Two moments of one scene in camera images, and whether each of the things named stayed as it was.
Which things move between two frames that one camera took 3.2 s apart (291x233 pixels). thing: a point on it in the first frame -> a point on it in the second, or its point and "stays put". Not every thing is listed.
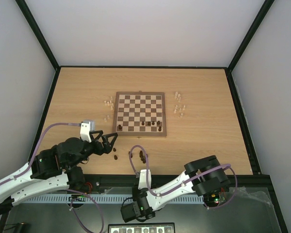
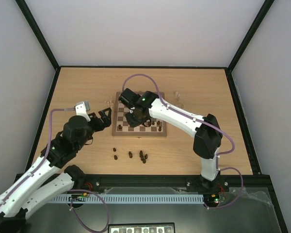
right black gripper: (130, 214) -> (134, 120)
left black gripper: (101, 150) -> (107, 121)
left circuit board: (77, 197) stays put
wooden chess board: (139, 114) stays put
